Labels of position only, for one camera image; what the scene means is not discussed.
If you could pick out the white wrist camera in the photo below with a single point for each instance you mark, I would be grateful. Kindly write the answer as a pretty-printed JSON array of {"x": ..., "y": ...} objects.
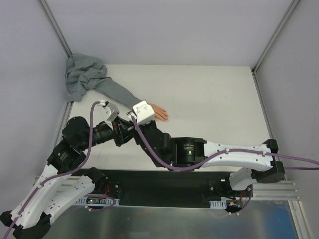
[
  {"x": 142, "y": 113},
  {"x": 109, "y": 112}
]

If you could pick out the right white cable duct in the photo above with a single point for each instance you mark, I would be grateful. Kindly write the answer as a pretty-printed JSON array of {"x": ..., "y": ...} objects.
[{"x": 221, "y": 204}]

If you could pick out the white cable duct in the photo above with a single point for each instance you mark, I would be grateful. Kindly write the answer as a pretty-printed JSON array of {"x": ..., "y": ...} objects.
[
  {"x": 97, "y": 201},
  {"x": 221, "y": 204}
]

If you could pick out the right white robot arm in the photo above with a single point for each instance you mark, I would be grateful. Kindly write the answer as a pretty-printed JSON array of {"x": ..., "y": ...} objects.
[{"x": 255, "y": 164}]

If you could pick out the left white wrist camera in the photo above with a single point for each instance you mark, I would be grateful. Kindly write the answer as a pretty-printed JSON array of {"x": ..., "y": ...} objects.
[{"x": 109, "y": 112}]

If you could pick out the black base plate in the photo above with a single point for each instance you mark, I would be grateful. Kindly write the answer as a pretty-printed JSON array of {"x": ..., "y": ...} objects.
[{"x": 164, "y": 202}]

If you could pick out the left white cable duct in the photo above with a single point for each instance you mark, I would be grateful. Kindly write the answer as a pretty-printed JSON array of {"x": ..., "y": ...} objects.
[{"x": 97, "y": 201}]

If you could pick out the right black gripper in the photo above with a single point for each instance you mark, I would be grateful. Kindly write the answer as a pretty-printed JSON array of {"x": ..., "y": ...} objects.
[{"x": 148, "y": 125}]

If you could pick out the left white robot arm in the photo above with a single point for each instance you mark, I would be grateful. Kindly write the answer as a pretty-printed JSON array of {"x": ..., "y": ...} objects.
[{"x": 33, "y": 217}]

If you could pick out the left aluminium frame post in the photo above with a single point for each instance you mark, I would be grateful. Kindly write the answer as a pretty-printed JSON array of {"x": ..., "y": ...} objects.
[{"x": 55, "y": 27}]

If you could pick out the right aluminium frame post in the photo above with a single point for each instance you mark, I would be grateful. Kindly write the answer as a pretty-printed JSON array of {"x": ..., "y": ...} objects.
[{"x": 294, "y": 4}]

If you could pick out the aluminium frame post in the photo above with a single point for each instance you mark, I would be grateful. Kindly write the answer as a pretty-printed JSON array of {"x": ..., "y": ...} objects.
[
  {"x": 294, "y": 4},
  {"x": 55, "y": 27}
]

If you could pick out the grey shirt with sleeve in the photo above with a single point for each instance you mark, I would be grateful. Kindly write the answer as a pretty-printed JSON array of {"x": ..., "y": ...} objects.
[{"x": 85, "y": 73}]

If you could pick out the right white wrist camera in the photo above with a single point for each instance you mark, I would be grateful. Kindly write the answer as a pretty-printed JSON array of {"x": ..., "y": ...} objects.
[{"x": 142, "y": 113}]

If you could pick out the mannequin hand with nails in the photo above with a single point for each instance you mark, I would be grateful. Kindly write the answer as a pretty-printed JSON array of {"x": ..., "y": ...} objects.
[{"x": 160, "y": 113}]

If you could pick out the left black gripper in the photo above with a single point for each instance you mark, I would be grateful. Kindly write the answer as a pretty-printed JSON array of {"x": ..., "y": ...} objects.
[{"x": 119, "y": 134}]

